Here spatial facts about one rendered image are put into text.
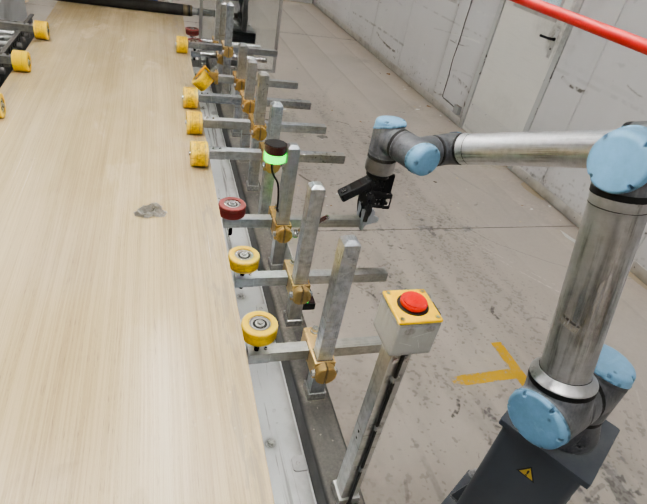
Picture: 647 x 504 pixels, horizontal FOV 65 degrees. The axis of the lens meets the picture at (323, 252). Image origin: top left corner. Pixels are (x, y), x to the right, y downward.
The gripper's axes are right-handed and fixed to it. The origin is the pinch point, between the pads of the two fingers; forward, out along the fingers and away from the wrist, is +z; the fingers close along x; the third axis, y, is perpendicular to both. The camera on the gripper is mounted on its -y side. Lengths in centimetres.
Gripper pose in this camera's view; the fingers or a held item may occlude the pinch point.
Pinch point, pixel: (358, 225)
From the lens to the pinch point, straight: 166.4
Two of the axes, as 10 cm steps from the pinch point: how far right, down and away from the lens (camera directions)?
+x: -2.5, -5.9, 7.6
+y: 9.5, -0.2, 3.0
